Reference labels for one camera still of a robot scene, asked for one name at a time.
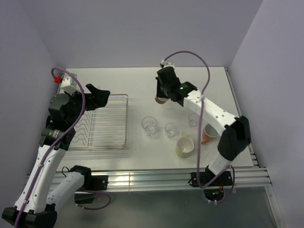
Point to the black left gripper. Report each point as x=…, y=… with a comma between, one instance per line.
x=98, y=99

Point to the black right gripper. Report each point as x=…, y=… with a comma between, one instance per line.
x=159, y=93

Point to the brown and white paper cup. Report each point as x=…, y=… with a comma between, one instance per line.
x=161, y=100

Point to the large clear glass tumbler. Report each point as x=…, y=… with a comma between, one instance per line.
x=149, y=124

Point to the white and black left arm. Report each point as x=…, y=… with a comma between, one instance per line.
x=37, y=207

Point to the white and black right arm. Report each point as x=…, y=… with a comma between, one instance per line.
x=234, y=131

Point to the small clear glass right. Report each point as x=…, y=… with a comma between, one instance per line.
x=193, y=120

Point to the small clear glass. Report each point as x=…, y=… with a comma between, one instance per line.
x=170, y=130
x=193, y=120

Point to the small clear glass middle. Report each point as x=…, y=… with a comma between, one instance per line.
x=170, y=130

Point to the yellow-green ceramic mug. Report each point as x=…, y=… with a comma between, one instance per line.
x=184, y=146

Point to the orange ceramic mug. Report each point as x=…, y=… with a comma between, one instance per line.
x=208, y=134

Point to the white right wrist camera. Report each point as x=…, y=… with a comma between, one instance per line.
x=164, y=63

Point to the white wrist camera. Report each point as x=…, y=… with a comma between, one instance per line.
x=69, y=85
x=164, y=63

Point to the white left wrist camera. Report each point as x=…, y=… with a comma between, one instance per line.
x=69, y=85

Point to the metal wire dish rack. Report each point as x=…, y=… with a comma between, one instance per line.
x=104, y=128

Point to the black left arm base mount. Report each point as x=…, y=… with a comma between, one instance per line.
x=97, y=183

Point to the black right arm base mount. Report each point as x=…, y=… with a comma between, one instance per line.
x=226, y=179

